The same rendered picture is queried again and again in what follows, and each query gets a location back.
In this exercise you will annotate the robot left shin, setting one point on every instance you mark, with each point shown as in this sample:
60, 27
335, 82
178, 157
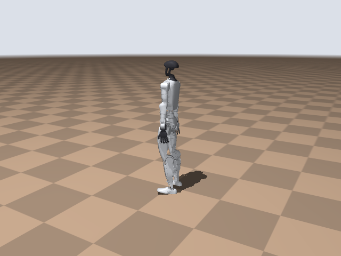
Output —
169, 171

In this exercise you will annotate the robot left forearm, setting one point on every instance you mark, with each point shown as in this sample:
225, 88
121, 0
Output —
163, 113

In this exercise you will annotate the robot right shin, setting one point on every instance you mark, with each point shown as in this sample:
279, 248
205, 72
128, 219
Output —
177, 163

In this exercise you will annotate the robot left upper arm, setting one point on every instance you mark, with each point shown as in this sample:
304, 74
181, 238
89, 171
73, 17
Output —
165, 86

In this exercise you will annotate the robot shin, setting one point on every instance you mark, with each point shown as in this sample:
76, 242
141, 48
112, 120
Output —
169, 171
177, 163

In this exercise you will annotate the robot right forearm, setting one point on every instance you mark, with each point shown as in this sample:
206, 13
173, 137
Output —
176, 113

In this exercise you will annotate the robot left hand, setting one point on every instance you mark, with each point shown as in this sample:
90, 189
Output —
163, 135

